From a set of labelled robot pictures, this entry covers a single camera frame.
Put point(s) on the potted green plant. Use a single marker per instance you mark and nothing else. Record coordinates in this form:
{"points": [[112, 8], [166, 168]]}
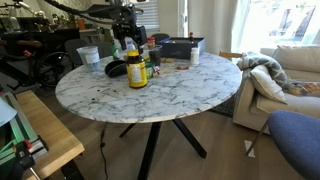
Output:
{"points": [[69, 20]]}

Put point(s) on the black table base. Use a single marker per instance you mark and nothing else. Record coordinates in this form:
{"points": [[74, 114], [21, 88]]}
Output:
{"points": [[156, 143]]}

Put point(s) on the dark bottle with red cap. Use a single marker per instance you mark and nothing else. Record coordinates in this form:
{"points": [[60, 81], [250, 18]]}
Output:
{"points": [[191, 37]]}

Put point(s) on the black wheel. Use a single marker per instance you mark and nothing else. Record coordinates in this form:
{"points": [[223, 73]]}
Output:
{"points": [[50, 69]]}

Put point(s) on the wooden chair back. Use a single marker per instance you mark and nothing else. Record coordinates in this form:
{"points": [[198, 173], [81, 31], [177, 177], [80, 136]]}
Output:
{"points": [[230, 55]]}

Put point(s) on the dark chair back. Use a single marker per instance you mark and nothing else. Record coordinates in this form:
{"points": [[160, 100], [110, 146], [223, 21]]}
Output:
{"points": [[160, 36]]}

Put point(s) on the small white pill bottle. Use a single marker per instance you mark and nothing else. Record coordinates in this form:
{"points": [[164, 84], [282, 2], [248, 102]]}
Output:
{"points": [[194, 56]]}

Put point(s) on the white window blinds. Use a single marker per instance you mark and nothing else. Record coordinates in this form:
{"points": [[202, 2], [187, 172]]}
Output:
{"points": [[150, 16]]}

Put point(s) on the small colourful toy figure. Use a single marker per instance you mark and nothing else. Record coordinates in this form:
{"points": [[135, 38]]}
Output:
{"points": [[156, 71]]}

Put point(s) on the beige sofa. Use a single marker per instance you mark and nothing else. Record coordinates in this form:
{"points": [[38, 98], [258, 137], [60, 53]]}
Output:
{"points": [[293, 100]]}

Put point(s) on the light wooden bench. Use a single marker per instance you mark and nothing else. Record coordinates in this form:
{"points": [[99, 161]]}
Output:
{"points": [[50, 133]]}

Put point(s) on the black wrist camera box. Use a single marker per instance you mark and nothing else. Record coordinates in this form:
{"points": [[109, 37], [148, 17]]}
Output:
{"points": [[142, 35]]}

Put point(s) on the black clamp with red button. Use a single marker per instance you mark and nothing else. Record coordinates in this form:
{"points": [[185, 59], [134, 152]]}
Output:
{"points": [[21, 160]]}

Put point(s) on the clear plastic tub white label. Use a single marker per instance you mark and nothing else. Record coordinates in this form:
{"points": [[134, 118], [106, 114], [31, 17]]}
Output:
{"points": [[89, 57]]}

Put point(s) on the white paper scrap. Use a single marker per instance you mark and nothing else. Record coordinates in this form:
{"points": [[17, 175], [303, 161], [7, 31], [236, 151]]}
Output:
{"points": [[249, 148]]}

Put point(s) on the navy blue box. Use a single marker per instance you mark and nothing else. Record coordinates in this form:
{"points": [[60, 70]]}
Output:
{"points": [[180, 49]]}

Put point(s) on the dark patterned rug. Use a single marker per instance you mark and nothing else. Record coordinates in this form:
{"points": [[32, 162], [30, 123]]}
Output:
{"points": [[226, 106]]}

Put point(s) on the orange cushion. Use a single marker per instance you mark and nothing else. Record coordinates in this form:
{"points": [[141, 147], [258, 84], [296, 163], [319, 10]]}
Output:
{"points": [[308, 88]]}

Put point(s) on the grey metal rail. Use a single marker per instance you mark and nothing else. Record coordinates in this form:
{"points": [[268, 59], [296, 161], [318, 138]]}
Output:
{"points": [[23, 123]]}

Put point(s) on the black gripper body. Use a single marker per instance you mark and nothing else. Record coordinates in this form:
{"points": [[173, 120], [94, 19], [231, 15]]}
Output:
{"points": [[128, 30]]}

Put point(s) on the green glass bottle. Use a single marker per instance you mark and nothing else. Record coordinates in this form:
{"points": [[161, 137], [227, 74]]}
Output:
{"points": [[115, 50]]}

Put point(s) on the cream pillow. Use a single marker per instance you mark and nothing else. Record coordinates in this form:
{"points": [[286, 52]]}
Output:
{"points": [[266, 85]]}

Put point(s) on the brown bottle with yellow label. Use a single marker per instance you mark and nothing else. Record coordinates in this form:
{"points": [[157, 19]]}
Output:
{"points": [[136, 71]]}

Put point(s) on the small red flat item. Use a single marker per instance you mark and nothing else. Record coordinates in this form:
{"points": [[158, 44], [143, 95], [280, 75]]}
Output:
{"points": [[182, 68]]}

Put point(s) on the black cabinet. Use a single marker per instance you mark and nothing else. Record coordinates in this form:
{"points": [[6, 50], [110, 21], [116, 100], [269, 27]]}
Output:
{"points": [[40, 38]]}

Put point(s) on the jar with red lid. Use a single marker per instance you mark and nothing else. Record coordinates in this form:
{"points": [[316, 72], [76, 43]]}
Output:
{"points": [[151, 42]]}

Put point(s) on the pale blue lamp shade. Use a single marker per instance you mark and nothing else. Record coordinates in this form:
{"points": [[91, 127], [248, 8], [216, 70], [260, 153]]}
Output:
{"points": [[6, 112]]}

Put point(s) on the dark glass jar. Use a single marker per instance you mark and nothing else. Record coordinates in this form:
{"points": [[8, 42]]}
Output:
{"points": [[155, 56]]}

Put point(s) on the grey office chair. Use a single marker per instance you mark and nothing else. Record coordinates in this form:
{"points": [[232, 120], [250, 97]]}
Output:
{"points": [[75, 49]]}

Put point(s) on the black glasses case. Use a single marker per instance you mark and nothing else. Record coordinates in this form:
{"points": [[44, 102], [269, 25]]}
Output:
{"points": [[116, 69]]}

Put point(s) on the orange container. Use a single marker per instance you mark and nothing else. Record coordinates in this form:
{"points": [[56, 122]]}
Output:
{"points": [[81, 23]]}

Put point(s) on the grey patterned blanket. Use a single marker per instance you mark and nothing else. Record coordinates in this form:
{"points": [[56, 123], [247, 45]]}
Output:
{"points": [[266, 66]]}

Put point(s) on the blue upholstered chair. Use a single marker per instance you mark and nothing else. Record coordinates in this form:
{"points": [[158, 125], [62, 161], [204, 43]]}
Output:
{"points": [[296, 140]]}

